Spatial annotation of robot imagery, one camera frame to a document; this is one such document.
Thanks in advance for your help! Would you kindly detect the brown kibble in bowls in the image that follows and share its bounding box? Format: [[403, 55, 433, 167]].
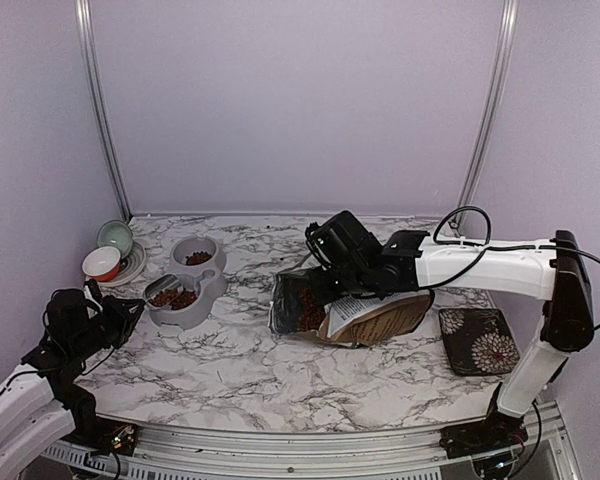
[[149, 251, 212, 311]]

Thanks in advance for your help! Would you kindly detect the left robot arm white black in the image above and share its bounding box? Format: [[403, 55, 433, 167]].
[[0, 281, 146, 479]]

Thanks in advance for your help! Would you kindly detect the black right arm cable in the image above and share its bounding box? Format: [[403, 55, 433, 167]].
[[424, 206, 600, 331]]

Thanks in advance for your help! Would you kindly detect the grey double pet bowl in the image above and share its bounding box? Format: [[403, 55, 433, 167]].
[[147, 236, 227, 330]]

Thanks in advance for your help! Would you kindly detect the brown dog food bag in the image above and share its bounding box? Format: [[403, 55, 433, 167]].
[[269, 269, 435, 346]]

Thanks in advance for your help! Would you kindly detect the green ceramic bowl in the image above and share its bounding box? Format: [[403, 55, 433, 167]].
[[96, 220, 134, 258]]

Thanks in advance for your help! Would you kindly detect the front aluminium rail base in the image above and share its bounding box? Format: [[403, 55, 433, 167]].
[[37, 403, 582, 479]]

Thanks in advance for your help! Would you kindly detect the left aluminium frame post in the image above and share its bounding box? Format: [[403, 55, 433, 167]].
[[75, 0, 132, 222]]

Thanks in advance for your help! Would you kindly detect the white orange bowl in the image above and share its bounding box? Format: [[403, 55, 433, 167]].
[[82, 246, 121, 282]]

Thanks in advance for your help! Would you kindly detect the black floral square plate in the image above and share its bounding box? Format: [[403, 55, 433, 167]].
[[438, 308, 520, 377]]

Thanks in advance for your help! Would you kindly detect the aluminium frame post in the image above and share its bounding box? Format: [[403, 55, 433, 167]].
[[456, 0, 520, 208], [75, 0, 132, 222]]

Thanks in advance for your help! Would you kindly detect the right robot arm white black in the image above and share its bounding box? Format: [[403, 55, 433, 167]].
[[305, 211, 596, 459]]

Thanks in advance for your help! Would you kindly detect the metal food scoop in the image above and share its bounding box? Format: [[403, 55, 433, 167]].
[[143, 274, 184, 309]]

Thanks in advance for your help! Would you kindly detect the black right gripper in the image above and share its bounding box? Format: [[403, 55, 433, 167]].
[[309, 262, 375, 304]]

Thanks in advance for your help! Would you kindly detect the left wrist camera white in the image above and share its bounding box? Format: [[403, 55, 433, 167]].
[[83, 279, 103, 307]]

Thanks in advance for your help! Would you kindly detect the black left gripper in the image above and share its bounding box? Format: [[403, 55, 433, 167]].
[[72, 294, 145, 361]]

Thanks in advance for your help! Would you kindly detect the right aluminium frame post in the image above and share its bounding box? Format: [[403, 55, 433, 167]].
[[456, 0, 520, 208]]

